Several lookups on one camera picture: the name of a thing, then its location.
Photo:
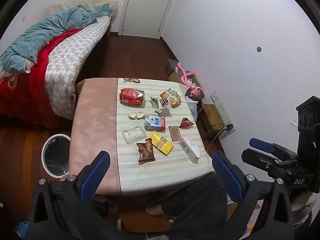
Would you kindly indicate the blue red milk carton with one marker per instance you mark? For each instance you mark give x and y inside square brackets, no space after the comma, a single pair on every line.
[154,123]

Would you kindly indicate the white door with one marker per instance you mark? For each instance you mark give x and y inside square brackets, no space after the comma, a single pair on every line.
[144,18]

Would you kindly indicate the black fuzzy trousers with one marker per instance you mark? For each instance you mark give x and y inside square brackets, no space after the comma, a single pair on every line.
[200,210]

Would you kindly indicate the bed with checkered sheet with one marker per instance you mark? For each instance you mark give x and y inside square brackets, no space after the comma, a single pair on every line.
[65,63]

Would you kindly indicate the white power strip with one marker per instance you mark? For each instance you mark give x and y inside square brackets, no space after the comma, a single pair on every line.
[226,119]

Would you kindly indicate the crushed red soda can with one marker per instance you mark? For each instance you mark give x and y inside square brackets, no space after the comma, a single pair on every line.
[131,96]

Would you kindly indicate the brown snack bag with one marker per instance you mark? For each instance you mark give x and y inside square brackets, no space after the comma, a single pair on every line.
[146,153]

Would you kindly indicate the blue cloth on floor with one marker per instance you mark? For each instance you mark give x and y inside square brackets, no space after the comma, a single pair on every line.
[22,230]

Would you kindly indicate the wooden block stool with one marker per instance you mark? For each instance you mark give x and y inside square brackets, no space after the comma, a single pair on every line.
[211,118]

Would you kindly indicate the yellow box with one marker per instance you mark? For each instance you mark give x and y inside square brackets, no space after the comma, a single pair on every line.
[162,144]

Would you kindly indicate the orange snack wrapper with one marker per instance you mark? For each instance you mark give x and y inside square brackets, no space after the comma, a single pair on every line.
[172,96]

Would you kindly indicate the red wrapper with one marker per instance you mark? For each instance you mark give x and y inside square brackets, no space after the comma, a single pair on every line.
[185,123]

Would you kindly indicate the pink table cloth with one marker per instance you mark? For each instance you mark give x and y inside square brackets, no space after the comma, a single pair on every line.
[95,129]

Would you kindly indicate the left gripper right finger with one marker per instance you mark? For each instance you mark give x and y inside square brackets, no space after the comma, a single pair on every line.
[275,219]

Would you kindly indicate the white round trash bin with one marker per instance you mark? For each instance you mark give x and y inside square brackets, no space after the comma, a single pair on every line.
[55,155]

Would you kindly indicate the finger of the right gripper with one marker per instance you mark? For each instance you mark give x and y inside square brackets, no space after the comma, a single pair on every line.
[258,160]
[261,145]

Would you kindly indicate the black charger plug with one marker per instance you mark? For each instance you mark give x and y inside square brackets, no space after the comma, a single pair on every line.
[229,127]

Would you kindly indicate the brown paper card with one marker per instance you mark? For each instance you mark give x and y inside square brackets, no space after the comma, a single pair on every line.
[175,133]

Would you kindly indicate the striped cream table cloth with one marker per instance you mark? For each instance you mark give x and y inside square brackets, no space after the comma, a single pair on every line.
[154,153]

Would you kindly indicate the red fleece blanket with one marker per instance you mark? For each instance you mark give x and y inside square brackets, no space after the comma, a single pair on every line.
[24,96]

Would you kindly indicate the white cookie wrapper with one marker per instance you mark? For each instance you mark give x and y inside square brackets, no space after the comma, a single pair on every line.
[159,104]

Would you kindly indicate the white pink box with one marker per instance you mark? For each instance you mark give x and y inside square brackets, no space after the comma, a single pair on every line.
[189,148]

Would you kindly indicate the clear plastic tray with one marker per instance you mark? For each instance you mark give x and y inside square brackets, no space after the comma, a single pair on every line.
[134,132]

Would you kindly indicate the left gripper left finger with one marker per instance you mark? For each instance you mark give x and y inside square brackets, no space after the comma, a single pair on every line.
[58,209]

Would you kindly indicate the pink panther plush toy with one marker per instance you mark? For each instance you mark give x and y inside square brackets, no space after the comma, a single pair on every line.
[194,92]

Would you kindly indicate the cardboard box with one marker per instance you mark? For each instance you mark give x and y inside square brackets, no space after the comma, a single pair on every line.
[174,73]

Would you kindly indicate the teal blue duvet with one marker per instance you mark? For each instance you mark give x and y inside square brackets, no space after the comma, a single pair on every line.
[22,54]

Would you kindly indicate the white plastic bag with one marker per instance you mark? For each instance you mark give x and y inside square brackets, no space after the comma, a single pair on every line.
[192,106]

